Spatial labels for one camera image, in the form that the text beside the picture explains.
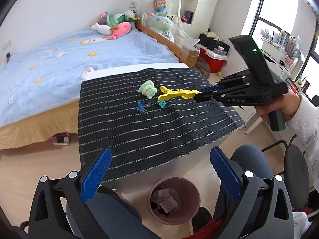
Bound yellow plastic clip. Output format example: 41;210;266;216
157;86;201;101

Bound blue binder clip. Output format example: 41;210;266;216
137;101;151;115

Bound teal binder clip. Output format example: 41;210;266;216
157;99;172;109

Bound purple cartoon card box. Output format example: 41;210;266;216
151;188;180;215

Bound white patterned sleeve forearm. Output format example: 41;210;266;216
288;95;319;190

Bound person's right hand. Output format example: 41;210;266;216
255;91;301;122

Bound red cooler box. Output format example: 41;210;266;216
200;48;228;73

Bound white drawer cabinet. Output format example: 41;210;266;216
242;52;290;135

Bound brown floor cushion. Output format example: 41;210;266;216
194;57;210;79

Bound books on desk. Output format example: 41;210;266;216
261;30;305;69

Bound black office chair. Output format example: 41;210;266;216
262;135;310;210

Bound white tote bag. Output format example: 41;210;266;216
171;16;200;47

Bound toy blocks under bed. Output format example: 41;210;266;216
49;133;71;146

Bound black white-striped table mat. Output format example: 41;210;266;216
78;68;244;182

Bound large teal unicorn plush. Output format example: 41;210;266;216
149;13;174;42

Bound pink waste bin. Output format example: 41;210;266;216
147;176;201;225

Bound tan bed skirt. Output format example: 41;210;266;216
0;99;80;150

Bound rainbow crochet bag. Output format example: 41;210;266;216
153;0;167;12

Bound pink fish plush toy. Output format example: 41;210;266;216
107;22;131;40

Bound green striped plush toy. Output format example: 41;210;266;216
106;13;125;27

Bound white bunny plush toy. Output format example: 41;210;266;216
91;23;113;36

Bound light blue bed blanket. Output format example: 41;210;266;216
1;29;178;126

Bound wooden bed frame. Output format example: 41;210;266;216
135;23;197;68

